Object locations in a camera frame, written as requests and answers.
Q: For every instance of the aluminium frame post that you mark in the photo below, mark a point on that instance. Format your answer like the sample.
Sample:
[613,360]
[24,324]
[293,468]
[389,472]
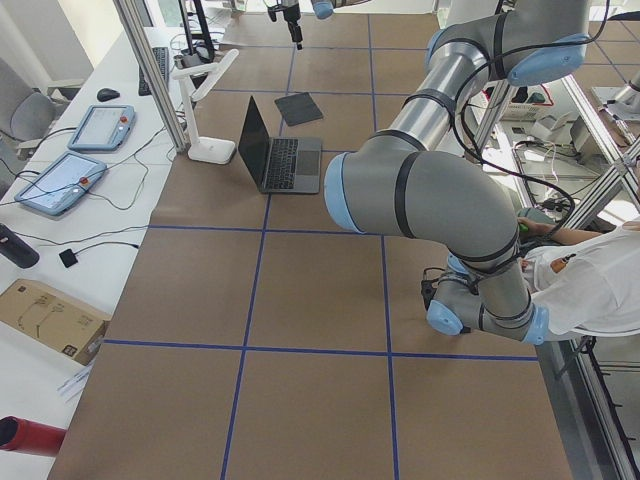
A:
[132,24]

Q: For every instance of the grey laptop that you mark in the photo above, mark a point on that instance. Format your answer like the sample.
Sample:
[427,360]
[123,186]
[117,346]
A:
[279,165]

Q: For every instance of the blue teach pendant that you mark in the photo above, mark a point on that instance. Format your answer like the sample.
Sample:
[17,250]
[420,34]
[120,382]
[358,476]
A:
[61,185]
[103,128]

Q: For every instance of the small black square device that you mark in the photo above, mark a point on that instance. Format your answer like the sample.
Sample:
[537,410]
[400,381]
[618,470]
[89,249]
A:
[68,257]

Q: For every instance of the black computer mouse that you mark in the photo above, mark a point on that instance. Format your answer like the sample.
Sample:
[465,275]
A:
[107,94]

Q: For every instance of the lower blue teach pendant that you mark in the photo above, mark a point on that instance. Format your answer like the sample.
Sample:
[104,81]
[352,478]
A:
[61,185]

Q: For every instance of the upper blue teach pendant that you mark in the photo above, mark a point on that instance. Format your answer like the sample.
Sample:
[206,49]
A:
[103,128]

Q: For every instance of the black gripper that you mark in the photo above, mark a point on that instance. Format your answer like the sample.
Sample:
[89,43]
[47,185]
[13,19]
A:
[290,12]

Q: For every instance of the grey office chair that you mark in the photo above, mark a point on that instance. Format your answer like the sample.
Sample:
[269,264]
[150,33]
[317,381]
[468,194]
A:
[26,114]

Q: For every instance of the black water bottle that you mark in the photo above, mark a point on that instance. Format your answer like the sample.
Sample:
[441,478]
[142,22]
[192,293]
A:
[16,250]

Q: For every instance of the black mouse pad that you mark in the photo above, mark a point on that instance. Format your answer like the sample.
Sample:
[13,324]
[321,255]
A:
[298,109]

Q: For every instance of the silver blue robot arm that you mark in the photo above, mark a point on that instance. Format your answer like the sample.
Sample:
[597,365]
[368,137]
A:
[399,183]
[323,9]

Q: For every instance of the person in white shirt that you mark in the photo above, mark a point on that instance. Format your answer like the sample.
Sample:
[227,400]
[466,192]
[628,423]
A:
[588,281]

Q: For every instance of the red cylinder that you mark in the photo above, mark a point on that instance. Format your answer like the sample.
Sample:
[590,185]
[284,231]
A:
[30,437]

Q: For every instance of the cardboard box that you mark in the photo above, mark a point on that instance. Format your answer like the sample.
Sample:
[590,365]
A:
[55,319]

